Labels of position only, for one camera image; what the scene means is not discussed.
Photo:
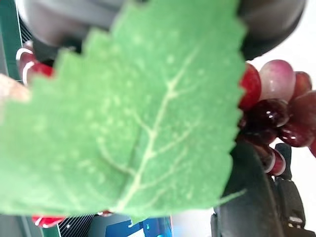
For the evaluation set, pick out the blue printed box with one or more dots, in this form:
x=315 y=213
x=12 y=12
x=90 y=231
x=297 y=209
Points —
x=150 y=228

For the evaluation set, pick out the pale peach fruit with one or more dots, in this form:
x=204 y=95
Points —
x=12 y=89

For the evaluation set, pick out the dark green striped panel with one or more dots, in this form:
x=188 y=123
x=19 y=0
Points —
x=11 y=37

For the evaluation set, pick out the red grape bunch with leaf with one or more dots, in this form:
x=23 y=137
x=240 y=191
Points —
x=148 y=111

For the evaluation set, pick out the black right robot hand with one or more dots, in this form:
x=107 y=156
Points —
x=266 y=22

